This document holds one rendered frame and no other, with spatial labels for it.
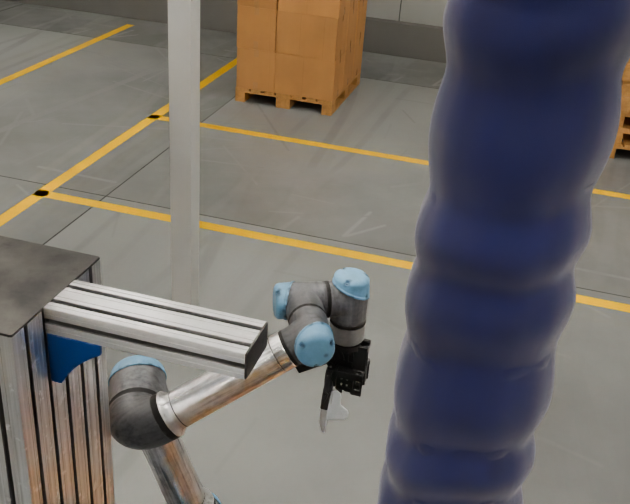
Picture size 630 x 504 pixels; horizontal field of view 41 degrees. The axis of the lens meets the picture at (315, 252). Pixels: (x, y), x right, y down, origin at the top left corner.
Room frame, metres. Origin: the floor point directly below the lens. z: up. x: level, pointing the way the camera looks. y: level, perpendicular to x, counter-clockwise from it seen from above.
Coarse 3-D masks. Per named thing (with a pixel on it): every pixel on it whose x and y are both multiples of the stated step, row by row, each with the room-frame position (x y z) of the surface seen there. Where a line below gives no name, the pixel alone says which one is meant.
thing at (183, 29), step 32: (192, 0) 4.05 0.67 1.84; (192, 32) 4.05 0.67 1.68; (192, 64) 4.05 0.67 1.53; (192, 96) 4.05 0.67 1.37; (192, 128) 4.05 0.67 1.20; (192, 160) 4.05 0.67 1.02; (192, 192) 4.05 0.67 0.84; (192, 224) 4.05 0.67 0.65; (192, 256) 4.05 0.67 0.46; (192, 288) 4.05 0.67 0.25
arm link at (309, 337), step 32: (288, 320) 1.37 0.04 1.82; (320, 320) 1.33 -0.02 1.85; (288, 352) 1.29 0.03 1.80; (320, 352) 1.28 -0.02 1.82; (192, 384) 1.28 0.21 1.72; (224, 384) 1.27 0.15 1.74; (256, 384) 1.27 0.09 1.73; (128, 416) 1.25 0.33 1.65; (160, 416) 1.24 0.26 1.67; (192, 416) 1.25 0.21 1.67
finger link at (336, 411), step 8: (336, 392) 1.44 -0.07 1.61; (336, 400) 1.43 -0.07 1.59; (320, 408) 1.42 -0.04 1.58; (328, 408) 1.42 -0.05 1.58; (336, 408) 1.42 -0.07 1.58; (344, 408) 1.42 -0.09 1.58; (320, 416) 1.41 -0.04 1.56; (328, 416) 1.41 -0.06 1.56; (336, 416) 1.41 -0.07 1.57; (344, 416) 1.41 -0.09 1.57; (320, 424) 1.41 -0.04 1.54
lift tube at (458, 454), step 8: (592, 184) 0.99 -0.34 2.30; (432, 192) 1.04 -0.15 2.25; (584, 192) 0.98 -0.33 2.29; (432, 200) 1.03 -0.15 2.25; (416, 344) 1.01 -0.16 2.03; (416, 352) 1.01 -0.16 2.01; (424, 360) 0.99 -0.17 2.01; (544, 360) 0.98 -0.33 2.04; (432, 368) 0.98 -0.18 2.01; (512, 368) 0.95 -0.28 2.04; (520, 368) 0.96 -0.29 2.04; (528, 368) 0.96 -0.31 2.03; (536, 368) 0.97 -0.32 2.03; (504, 376) 0.95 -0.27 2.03; (512, 376) 0.95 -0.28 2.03; (520, 376) 0.96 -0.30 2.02; (424, 448) 0.97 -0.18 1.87; (432, 448) 0.97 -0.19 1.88; (456, 456) 0.95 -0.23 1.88; (464, 456) 0.95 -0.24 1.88; (472, 456) 0.95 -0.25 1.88; (488, 456) 0.95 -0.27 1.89; (496, 456) 0.95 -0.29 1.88; (504, 456) 0.96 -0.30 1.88
